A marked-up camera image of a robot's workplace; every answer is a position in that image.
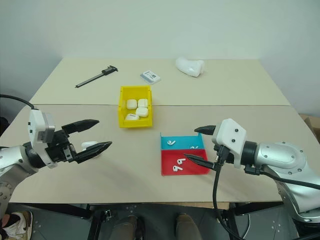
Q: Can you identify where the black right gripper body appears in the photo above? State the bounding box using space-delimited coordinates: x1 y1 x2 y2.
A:
211 142 227 165

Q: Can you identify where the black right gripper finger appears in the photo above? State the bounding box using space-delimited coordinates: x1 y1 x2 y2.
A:
183 152 217 172
194 124 220 136

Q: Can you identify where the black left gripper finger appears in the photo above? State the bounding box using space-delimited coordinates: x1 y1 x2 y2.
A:
74 140 113 165
61 119 101 135

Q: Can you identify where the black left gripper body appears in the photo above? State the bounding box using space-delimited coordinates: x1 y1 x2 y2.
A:
44 129 78 169

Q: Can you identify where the yellow plastic bin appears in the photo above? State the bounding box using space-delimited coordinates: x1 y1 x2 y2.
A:
117 85 154 129

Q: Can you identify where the small white printed card box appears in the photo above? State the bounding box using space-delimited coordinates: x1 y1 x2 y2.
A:
139 70 162 85

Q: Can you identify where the red plastic tray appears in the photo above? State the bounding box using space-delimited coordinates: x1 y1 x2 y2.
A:
160 148 211 177

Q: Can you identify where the blue plastic tray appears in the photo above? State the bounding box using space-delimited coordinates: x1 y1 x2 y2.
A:
159 132 207 151

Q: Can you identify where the black digital caliper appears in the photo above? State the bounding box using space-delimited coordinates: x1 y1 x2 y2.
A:
74 65 119 89

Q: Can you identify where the crumpled white plastic bag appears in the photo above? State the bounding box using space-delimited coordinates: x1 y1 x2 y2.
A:
174 56 206 78

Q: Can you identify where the dark rounded brown shape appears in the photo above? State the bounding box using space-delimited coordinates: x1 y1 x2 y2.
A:
112 214 146 240
174 212 204 240

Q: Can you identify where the white and tan shoe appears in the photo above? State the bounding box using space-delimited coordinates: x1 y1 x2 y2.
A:
0 210 34 239

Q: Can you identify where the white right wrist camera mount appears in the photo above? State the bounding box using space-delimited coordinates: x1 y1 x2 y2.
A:
211 118 248 168

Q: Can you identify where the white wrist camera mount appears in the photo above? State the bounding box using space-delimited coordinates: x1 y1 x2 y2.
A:
27 108 56 170
211 118 248 168

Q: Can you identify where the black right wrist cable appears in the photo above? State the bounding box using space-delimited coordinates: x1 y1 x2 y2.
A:
211 145 239 240

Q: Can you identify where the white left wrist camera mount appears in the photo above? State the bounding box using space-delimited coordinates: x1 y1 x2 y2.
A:
27 108 56 170

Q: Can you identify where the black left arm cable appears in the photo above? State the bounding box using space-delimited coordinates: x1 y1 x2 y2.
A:
0 94 36 110

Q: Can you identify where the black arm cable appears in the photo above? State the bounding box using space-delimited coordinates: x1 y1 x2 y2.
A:
0 94 36 110
244 164 320 190

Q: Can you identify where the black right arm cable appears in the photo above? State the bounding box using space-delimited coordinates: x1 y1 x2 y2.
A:
244 164 320 190

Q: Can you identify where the thin white cable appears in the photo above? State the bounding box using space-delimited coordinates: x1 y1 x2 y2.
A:
242 213 252 239

